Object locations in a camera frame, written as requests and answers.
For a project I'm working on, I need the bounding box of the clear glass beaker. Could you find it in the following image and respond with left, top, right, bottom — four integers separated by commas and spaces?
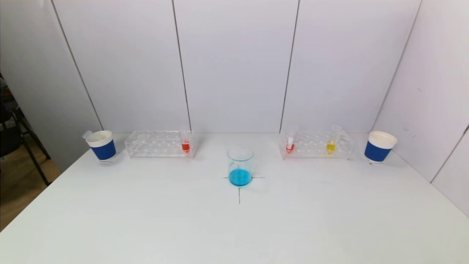
227, 147, 255, 187

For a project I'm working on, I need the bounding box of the red pigment test tube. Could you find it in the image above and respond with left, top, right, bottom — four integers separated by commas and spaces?
178, 126, 191, 154

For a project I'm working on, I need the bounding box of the red and white pigment tube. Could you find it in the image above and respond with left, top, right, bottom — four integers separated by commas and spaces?
286, 126, 297, 154

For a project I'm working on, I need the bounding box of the clear acrylic test tube rack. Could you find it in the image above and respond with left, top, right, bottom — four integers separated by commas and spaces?
125, 129, 195, 159
279, 128, 355, 160

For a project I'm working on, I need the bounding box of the yellow pigment test tube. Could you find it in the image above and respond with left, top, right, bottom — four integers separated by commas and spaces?
326, 125, 343, 155

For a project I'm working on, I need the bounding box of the blue white paper cup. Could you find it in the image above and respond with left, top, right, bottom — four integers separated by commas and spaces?
85, 130, 117, 162
364, 131, 399, 164

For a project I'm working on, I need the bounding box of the black background stand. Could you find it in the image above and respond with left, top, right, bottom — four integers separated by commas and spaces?
0, 73, 52, 187

